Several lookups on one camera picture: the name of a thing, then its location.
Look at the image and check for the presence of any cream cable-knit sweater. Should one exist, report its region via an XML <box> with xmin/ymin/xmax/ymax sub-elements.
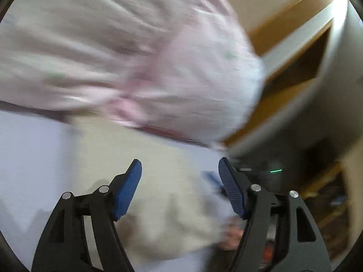
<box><xmin>69</xmin><ymin>113</ymin><xmax>243</xmax><ymax>266</ymax></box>

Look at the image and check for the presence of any pink floral pillow with stars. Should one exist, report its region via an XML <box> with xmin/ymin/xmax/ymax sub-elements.
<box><xmin>1</xmin><ymin>0</ymin><xmax>194</xmax><ymax>111</ymax></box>

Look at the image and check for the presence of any pink floral pillow with tree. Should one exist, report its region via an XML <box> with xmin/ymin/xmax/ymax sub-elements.
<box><xmin>108</xmin><ymin>0</ymin><xmax>266</xmax><ymax>144</ymax></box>

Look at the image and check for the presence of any wooden wardrobe shelf unit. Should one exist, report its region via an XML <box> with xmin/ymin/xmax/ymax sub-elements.
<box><xmin>224</xmin><ymin>0</ymin><xmax>348</xmax><ymax>157</ymax></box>

